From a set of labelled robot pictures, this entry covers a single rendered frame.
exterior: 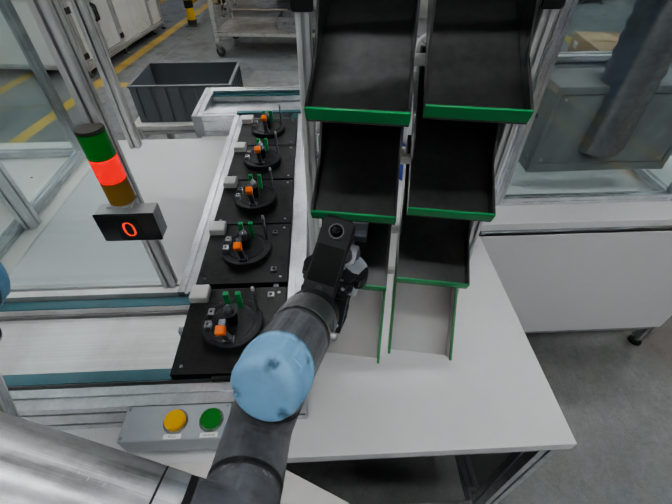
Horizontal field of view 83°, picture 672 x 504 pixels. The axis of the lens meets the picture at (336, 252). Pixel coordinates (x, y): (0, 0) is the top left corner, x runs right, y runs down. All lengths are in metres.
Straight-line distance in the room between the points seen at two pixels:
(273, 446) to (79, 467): 0.17
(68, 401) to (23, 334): 0.30
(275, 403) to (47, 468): 0.18
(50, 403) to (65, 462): 0.64
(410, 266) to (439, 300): 0.16
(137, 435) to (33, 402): 0.25
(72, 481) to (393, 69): 0.55
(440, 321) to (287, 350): 0.54
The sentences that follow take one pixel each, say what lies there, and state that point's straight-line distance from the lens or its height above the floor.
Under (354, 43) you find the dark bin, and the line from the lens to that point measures 0.61.
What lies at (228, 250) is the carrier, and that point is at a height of 1.00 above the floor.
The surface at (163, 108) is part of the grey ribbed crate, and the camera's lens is 2.77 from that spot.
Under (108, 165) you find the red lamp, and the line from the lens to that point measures 0.84.
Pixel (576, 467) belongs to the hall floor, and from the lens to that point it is 2.06.
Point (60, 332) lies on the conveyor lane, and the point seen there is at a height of 0.92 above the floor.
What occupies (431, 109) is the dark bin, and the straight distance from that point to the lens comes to 0.52.
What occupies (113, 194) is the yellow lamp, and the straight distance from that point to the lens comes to 0.87.
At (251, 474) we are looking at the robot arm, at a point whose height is 1.34.
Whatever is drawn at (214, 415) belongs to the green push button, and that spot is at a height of 0.97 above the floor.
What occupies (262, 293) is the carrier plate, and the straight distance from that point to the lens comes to 1.00.
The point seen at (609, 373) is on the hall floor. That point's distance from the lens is 2.37.
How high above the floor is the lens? 1.73
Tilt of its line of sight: 44 degrees down
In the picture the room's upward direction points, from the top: straight up
